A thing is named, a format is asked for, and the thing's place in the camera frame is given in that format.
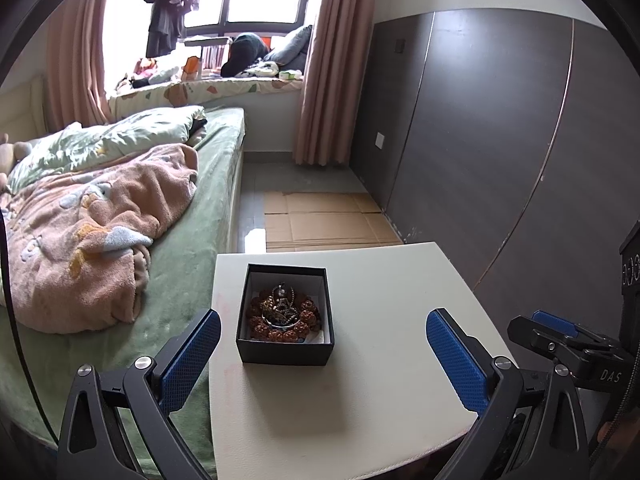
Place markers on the floral window seat cushion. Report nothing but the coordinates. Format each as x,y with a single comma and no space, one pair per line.
225,91

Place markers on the pink curtain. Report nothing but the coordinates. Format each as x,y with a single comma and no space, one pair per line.
330,85
80,50

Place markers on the white wall outlet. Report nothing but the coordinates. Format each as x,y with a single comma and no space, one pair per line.
380,140

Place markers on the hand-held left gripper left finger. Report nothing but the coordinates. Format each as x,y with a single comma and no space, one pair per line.
192,360

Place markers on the orange packet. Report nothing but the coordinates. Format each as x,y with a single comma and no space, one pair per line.
192,67

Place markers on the grey pillow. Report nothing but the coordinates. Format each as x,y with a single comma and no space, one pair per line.
290,50

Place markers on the black jewelry box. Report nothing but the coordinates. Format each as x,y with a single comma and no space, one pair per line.
280,355

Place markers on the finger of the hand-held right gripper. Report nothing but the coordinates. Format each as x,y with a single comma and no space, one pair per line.
557,321
530,337

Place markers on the flattened cardboard sheet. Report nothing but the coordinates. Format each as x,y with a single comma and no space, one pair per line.
320,220

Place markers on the beige plush toy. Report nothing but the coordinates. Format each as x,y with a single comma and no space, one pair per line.
12,157

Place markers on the pink fleece blanket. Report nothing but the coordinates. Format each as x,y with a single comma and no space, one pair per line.
100,235

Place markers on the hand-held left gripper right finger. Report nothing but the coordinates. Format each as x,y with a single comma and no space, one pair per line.
457,360

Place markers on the bed with green sheet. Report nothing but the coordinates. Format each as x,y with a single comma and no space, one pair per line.
210,185

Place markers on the dark garment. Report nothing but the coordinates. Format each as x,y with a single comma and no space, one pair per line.
197,130

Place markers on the dark hanging clothes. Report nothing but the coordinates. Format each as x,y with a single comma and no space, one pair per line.
167,10

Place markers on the beige padded headboard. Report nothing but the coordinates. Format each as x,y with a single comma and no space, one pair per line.
25,110

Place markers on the black bag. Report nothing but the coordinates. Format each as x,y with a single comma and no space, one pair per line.
245,55

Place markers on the green floral quilt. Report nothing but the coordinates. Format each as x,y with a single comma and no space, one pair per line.
125,135

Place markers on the pile of toys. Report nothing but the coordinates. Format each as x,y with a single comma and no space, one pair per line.
150,75

